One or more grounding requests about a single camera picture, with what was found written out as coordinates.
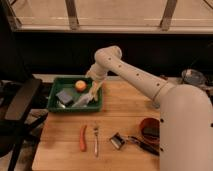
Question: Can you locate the orange carrot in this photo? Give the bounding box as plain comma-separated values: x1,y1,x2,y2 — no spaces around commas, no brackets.
79,125,87,152

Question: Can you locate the orange bowl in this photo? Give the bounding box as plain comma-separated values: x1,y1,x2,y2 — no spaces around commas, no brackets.
139,118,160,145

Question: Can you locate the silver fork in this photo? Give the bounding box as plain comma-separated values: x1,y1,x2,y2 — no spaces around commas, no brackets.
93,127,99,157

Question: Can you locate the grey round dish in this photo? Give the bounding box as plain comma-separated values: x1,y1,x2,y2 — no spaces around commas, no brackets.
181,69,206,86

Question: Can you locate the blue grey sponge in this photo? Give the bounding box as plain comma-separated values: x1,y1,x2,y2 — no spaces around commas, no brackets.
56,90,73,105

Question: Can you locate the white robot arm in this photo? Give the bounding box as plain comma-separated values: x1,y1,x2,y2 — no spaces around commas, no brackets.
87,46,213,171

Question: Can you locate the clear plastic bag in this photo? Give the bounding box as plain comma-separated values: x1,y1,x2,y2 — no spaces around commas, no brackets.
73,93,91,107

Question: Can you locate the black sponge block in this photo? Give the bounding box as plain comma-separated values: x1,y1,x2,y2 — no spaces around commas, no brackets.
142,127,159,138

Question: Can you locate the black handled tool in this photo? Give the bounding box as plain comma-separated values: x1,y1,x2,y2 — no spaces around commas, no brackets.
127,136,159,156

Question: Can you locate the green plastic tray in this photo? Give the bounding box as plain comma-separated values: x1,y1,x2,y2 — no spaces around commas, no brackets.
47,75,102,113

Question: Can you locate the black office chair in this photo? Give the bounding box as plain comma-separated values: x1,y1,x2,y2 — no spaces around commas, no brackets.
0,79,47,171

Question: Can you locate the black metal peeler head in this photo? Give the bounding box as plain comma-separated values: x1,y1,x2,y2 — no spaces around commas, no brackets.
110,133,125,150

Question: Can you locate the red yellow apple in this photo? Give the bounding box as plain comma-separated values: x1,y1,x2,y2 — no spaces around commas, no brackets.
75,80,87,92

